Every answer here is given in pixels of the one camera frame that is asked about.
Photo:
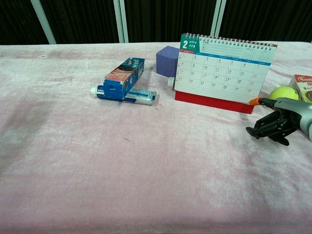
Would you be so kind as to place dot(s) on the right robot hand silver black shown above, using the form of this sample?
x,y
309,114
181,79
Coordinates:
x,y
290,109

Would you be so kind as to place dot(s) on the desk calendar with red base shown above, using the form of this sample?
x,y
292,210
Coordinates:
x,y
220,73

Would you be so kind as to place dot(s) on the yellow tennis ball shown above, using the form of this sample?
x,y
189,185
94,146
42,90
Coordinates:
x,y
284,93

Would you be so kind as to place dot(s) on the red cream snack box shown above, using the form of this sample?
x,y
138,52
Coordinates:
x,y
303,86

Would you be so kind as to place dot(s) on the purple foam cube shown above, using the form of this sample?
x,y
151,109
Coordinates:
x,y
167,61

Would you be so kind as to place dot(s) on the blue white toothpaste tube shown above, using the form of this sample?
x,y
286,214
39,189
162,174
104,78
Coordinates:
x,y
139,95

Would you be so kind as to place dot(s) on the blue cookie box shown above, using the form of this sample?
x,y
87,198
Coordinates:
x,y
125,76

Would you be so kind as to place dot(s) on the pink plush tablecloth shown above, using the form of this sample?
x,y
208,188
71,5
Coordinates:
x,y
122,158

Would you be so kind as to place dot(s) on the white frame post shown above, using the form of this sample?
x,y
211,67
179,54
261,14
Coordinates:
x,y
44,22
218,18
121,20

